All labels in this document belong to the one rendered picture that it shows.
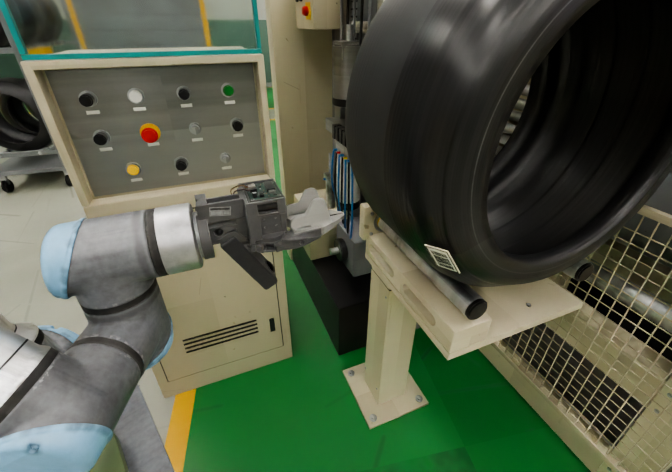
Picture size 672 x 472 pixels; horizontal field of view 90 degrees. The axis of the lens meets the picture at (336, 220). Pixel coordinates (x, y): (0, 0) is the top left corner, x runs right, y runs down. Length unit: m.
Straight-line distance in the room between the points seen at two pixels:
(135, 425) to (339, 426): 0.81
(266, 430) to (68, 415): 1.15
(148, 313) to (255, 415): 1.11
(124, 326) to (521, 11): 0.58
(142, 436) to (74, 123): 0.78
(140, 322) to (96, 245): 0.12
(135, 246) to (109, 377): 0.15
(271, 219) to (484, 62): 0.32
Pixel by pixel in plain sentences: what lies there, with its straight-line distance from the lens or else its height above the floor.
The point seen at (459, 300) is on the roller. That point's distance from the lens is 0.67.
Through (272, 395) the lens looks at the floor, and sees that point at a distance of 1.61.
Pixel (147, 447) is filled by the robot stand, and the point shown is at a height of 0.60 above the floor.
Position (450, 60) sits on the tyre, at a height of 1.31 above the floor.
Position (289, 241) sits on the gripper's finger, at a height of 1.08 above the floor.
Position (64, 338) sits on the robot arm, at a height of 0.87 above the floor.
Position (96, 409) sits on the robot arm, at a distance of 0.47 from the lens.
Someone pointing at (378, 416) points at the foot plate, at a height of 0.01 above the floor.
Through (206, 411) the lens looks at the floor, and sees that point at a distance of 1.64.
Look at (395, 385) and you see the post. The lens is 1.52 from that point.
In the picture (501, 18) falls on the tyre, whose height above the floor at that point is 1.35.
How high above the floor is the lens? 1.35
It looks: 30 degrees down
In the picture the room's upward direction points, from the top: straight up
